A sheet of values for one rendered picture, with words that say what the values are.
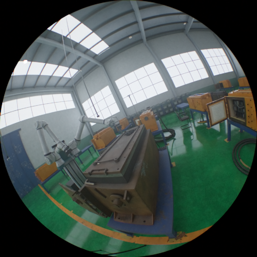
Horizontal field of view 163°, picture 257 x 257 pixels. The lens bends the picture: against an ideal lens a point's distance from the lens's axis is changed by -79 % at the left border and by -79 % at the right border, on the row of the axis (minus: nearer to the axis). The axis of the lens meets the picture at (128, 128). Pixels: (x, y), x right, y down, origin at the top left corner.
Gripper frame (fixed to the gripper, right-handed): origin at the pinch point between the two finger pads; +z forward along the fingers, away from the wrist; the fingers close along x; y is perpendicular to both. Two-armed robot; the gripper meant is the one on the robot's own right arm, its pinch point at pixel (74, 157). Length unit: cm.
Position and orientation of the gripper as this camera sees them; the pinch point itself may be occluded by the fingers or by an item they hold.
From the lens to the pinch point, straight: 139.9
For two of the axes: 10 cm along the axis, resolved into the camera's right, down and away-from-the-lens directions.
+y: -6.6, 6.9, 3.1
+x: -0.8, 3.4, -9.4
